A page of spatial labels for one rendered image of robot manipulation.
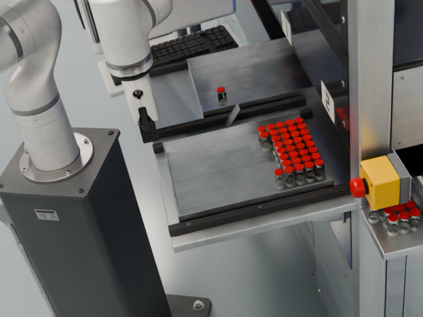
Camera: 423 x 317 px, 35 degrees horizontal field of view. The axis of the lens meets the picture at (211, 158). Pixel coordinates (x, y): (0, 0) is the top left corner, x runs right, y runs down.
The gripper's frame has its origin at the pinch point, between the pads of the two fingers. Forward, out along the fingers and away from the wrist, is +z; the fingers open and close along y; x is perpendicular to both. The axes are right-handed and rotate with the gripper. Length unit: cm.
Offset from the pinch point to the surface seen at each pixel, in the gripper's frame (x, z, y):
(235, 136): -19.5, 21.9, 19.0
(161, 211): 5, 110, 92
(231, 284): -14, 110, 47
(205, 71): -18, 22, 50
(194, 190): -6.5, 22.1, 4.1
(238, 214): -13.9, 20.4, -8.4
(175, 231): -0.2, 21.0, -8.2
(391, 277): -46, 48, -13
